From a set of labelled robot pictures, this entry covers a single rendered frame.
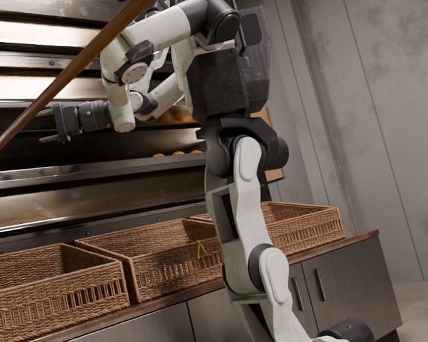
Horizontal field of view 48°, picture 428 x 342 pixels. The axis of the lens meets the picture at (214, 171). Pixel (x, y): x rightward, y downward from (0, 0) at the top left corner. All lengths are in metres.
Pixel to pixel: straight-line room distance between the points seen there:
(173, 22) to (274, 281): 0.75
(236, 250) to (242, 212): 0.11
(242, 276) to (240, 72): 0.60
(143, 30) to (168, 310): 0.90
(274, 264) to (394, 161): 2.83
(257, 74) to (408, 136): 2.70
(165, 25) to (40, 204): 1.07
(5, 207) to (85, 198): 0.33
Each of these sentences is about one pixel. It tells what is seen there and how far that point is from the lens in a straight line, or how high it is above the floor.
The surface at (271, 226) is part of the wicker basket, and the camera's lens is 2.05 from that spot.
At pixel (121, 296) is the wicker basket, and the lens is 1.63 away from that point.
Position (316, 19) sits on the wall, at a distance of 4.56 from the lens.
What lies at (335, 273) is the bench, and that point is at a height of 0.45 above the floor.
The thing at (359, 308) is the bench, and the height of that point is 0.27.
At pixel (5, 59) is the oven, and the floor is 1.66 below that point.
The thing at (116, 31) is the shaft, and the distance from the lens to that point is 0.97.
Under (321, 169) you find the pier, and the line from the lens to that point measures 4.33.
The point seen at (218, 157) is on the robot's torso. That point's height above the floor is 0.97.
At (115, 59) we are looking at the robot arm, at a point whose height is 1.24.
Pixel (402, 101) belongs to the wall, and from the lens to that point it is 4.07.
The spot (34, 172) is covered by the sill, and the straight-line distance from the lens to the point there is 2.10.
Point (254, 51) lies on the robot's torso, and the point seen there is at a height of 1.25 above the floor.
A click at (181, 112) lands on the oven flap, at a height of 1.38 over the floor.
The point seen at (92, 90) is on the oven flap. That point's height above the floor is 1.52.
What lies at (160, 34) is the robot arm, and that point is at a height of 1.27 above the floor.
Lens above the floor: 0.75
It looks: 7 degrees up
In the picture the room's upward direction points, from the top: 13 degrees counter-clockwise
